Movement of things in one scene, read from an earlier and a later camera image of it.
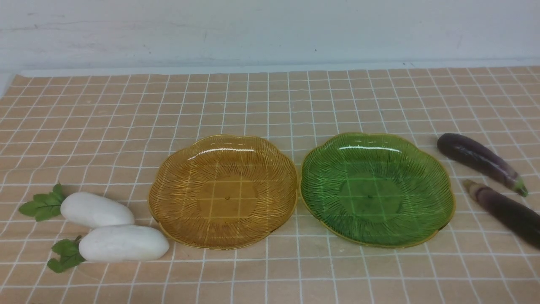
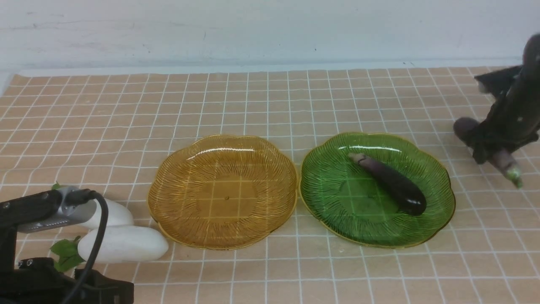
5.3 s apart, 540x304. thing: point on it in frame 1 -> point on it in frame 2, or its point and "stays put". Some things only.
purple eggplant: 525,224 -> 410,199
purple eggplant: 478,156 -> 467,128
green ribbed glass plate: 376,190 stays put
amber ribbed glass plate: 222,191 stays put
